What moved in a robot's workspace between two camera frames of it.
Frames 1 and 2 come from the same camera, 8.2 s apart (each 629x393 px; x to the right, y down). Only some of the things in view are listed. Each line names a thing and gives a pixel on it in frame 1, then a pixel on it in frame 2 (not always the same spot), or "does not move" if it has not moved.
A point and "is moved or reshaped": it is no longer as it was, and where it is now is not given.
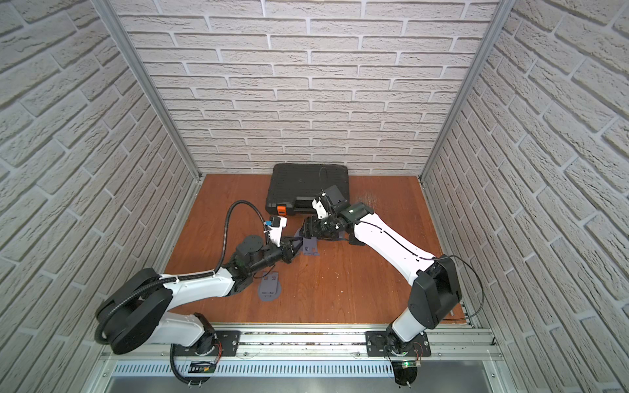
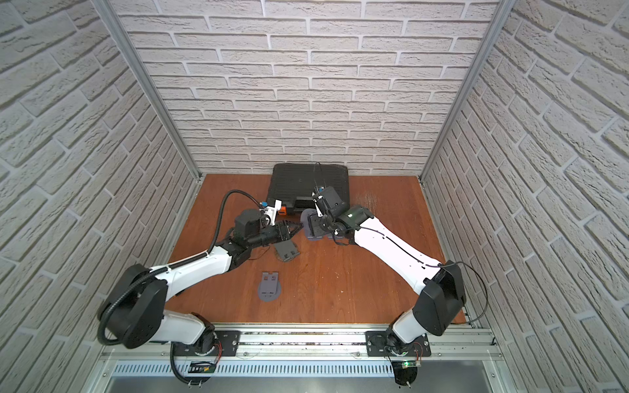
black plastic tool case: x=292 y=187 does not move
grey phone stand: x=309 y=245 is moved or reshaped
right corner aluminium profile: x=472 y=85 does not move
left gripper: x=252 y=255 -> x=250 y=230
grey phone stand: x=269 y=287 does not move
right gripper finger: x=310 y=223 does not move
